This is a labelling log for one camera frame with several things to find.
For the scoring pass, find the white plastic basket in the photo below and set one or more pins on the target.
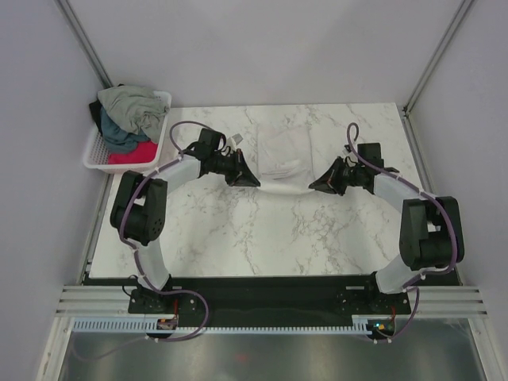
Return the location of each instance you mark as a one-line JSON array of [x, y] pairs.
[[96, 154]]

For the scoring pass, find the grey t shirt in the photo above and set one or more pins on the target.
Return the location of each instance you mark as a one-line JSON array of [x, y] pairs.
[[135, 109]]

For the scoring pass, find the red t shirt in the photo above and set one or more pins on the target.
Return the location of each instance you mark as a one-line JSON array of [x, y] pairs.
[[145, 152]]

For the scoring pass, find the white t shirt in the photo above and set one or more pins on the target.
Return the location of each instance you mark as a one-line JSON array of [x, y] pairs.
[[285, 160]]

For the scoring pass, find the aluminium frame post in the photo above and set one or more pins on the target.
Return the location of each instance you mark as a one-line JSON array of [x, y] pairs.
[[80, 34], [458, 18]]

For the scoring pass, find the black t shirt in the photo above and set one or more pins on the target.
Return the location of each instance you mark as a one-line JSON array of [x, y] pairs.
[[112, 100]]

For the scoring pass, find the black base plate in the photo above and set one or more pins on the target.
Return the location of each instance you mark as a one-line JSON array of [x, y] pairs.
[[299, 299]]

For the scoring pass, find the right aluminium frame post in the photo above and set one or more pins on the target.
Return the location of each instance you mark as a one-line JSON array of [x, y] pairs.
[[458, 18]]

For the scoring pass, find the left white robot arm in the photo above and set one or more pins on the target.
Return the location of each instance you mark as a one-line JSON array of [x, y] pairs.
[[139, 209]]

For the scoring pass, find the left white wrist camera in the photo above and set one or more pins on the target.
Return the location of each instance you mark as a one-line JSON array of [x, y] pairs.
[[234, 141]]

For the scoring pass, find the teal t shirt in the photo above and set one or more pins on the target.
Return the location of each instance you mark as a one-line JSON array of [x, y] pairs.
[[115, 138]]

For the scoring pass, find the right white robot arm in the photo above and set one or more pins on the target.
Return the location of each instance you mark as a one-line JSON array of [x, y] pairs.
[[431, 239]]

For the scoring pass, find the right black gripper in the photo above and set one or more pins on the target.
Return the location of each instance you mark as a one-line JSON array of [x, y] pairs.
[[329, 181]]

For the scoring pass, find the aluminium front rail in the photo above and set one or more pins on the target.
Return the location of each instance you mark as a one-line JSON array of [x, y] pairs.
[[434, 302]]

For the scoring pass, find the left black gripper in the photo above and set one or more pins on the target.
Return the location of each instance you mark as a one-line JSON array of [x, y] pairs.
[[246, 180]]

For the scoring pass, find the left aluminium frame post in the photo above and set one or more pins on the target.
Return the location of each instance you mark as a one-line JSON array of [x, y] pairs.
[[80, 34]]

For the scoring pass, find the white slotted cable duct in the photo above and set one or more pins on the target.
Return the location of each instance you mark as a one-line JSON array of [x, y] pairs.
[[152, 326]]

